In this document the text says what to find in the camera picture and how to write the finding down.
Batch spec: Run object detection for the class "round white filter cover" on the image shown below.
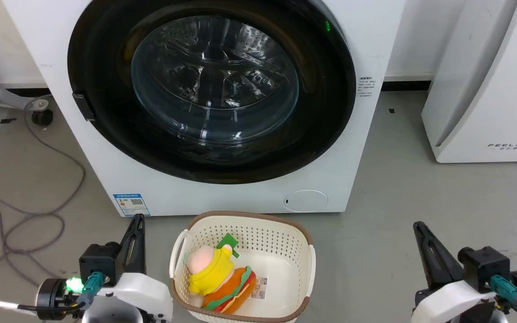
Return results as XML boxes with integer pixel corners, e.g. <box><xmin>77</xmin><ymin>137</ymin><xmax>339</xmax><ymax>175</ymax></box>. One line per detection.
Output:
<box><xmin>284</xmin><ymin>189</ymin><xmax>329</xmax><ymax>213</ymax></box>

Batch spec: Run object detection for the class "white barcode label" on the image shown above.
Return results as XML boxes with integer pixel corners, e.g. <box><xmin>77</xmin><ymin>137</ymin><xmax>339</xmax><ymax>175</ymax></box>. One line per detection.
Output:
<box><xmin>248</xmin><ymin>277</ymin><xmax>269</xmax><ymax>301</ymax></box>

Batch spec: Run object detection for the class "pink doll yellow hoodie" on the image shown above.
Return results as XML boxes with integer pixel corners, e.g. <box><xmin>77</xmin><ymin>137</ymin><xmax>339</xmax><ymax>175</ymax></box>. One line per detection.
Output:
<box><xmin>185</xmin><ymin>233</ymin><xmax>241</xmax><ymax>296</ymax></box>

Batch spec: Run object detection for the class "white air purifier appliance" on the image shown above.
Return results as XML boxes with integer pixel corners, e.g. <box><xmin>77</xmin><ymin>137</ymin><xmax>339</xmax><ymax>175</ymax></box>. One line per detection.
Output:
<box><xmin>421</xmin><ymin>0</ymin><xmax>517</xmax><ymax>164</ymax></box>

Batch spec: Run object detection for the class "grey floor cable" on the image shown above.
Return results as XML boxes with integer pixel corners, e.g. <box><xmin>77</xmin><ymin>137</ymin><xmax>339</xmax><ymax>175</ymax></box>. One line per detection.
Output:
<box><xmin>0</xmin><ymin>100</ymin><xmax>87</xmax><ymax>297</ymax></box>

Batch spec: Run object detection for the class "small printed text sticker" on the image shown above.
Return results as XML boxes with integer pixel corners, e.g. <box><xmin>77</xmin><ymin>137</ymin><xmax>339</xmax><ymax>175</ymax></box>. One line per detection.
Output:
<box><xmin>356</xmin><ymin>75</ymin><xmax>377</xmax><ymax>99</ymax></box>

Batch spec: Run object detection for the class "white laundry basket brown rim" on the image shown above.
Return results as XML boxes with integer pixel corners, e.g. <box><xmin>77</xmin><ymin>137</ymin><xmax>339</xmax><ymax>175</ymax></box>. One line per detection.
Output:
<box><xmin>169</xmin><ymin>211</ymin><xmax>317</xmax><ymax>323</ymax></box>

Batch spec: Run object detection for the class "blue energy label sticker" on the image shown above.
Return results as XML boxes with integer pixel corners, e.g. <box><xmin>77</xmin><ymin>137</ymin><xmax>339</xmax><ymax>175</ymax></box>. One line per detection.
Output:
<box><xmin>113</xmin><ymin>193</ymin><xmax>151</xmax><ymax>218</ymax></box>

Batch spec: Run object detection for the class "black round foot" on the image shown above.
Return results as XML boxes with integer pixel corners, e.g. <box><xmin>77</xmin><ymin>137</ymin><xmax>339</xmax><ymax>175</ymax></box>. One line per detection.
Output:
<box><xmin>31</xmin><ymin>109</ymin><xmax>54</xmax><ymax>127</ymax></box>

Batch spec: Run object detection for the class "white front-load washing machine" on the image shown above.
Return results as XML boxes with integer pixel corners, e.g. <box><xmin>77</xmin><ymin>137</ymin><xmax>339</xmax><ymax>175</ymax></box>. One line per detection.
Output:
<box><xmin>2</xmin><ymin>0</ymin><xmax>406</xmax><ymax>218</ymax></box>

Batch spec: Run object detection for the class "black round glass washer door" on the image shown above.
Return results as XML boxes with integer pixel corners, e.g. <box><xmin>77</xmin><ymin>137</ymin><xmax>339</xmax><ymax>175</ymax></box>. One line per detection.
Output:
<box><xmin>67</xmin><ymin>0</ymin><xmax>357</xmax><ymax>185</ymax></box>

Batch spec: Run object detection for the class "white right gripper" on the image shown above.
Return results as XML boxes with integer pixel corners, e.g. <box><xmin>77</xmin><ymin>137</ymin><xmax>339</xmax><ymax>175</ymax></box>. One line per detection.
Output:
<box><xmin>411</xmin><ymin>221</ymin><xmax>500</xmax><ymax>323</ymax></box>

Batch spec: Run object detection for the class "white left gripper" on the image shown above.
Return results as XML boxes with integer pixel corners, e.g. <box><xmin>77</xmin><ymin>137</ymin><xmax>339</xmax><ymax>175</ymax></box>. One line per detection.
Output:
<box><xmin>83</xmin><ymin>214</ymin><xmax>174</xmax><ymax>323</ymax></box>

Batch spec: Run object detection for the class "black plastic latch handle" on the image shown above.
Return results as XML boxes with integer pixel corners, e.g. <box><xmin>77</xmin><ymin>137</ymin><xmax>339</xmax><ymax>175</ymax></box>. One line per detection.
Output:
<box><xmin>72</xmin><ymin>92</ymin><xmax>96</xmax><ymax>122</ymax></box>

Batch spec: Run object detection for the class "burger plush toy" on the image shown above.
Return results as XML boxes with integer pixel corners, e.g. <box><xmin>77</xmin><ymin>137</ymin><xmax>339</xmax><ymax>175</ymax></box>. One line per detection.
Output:
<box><xmin>202</xmin><ymin>266</ymin><xmax>258</xmax><ymax>314</ymax></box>

